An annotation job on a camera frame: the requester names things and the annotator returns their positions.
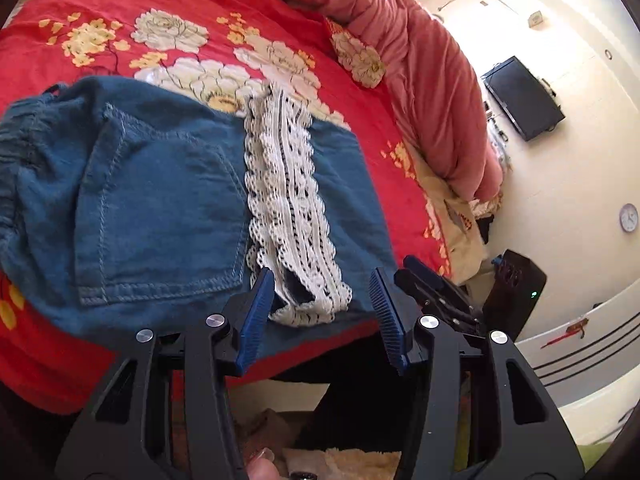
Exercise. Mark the round wall clock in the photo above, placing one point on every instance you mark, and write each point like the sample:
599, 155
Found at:
629, 217

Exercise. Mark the person's left hand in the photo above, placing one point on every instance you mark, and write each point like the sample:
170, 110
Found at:
262, 467

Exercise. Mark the salmon pink quilt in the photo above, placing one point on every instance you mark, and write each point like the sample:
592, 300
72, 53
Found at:
415, 60

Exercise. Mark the blue denim pants lace trim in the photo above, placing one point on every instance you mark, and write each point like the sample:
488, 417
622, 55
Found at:
165, 200

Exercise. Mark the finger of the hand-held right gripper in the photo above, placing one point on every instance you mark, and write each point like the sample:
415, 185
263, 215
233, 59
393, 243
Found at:
425, 292
417, 264

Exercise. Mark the black wall television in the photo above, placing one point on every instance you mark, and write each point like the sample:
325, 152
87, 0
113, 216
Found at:
525, 97

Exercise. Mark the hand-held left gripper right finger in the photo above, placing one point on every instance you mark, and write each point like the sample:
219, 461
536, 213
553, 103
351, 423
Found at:
387, 320

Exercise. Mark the white striped cabinet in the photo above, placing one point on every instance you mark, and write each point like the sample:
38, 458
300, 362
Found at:
600, 370

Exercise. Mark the beige fluffy slipper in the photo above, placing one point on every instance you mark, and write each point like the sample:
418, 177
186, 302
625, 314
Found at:
350, 462

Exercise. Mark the white wall socket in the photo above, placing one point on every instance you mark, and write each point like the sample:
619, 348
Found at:
536, 19

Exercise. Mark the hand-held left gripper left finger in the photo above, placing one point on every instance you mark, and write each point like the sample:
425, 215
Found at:
257, 310

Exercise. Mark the small red object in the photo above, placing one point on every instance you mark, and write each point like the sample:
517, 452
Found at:
572, 331

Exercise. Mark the dark cloth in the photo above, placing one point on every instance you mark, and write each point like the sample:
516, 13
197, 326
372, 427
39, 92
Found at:
486, 230

